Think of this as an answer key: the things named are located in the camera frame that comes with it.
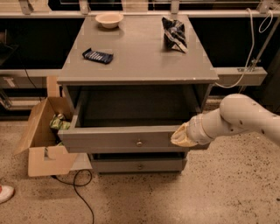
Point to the round metal drawer knob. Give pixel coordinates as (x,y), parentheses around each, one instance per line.
(139,143)

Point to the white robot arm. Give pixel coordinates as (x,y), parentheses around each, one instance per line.
(236,114)

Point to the metal window railing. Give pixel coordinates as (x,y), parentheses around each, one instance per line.
(40,9)

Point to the grey top drawer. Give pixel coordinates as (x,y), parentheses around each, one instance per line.
(111,119)

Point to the yellowish foam gripper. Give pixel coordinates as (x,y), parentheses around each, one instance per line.
(194,131)

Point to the dark chip bag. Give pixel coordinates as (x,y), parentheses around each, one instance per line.
(174,34)

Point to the grey drawer cabinet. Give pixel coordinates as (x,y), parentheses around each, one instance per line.
(139,58)

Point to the green snack bag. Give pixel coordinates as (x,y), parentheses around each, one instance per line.
(59,122)

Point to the white shoe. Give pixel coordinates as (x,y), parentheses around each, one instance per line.
(6,193)

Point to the white paper bowl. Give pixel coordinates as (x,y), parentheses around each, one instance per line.
(109,20)

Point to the open cardboard box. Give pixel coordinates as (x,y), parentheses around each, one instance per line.
(45,157)

